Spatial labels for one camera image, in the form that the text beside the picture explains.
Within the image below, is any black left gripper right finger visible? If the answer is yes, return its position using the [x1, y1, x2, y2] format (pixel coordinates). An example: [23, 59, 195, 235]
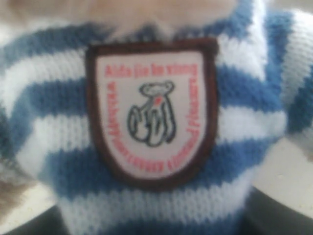
[241, 188, 313, 235]

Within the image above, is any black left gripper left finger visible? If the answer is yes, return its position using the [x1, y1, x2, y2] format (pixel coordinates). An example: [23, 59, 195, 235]
[1, 206, 69, 235]

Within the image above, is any pink teddy bear striped sweater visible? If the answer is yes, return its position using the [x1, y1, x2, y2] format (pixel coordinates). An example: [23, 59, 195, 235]
[0, 0, 313, 235]

